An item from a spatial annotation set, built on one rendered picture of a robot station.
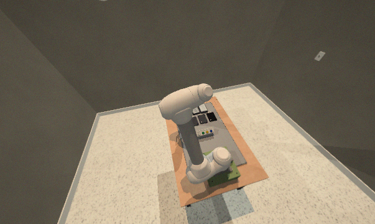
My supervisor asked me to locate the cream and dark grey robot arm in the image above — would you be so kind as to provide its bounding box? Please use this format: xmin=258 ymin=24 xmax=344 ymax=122
xmin=159 ymin=83 xmax=233 ymax=184

